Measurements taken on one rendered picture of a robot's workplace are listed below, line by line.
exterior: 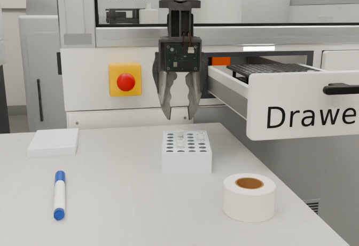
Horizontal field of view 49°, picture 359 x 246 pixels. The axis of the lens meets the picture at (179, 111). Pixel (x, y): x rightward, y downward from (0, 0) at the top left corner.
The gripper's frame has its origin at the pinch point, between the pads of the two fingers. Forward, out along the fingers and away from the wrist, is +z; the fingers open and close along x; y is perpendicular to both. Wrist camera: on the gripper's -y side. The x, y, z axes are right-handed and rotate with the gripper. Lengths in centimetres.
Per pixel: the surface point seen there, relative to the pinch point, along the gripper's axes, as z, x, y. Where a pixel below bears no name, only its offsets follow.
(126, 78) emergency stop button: -4.0, -11.3, -12.9
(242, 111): -0.3, 11.6, 1.2
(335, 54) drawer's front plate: -7.8, 39.5, -27.5
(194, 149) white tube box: 4.8, 2.5, 7.6
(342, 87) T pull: -6.7, 25.3, 11.1
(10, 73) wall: 43, -163, -319
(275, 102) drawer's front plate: -3.9, 15.5, 9.2
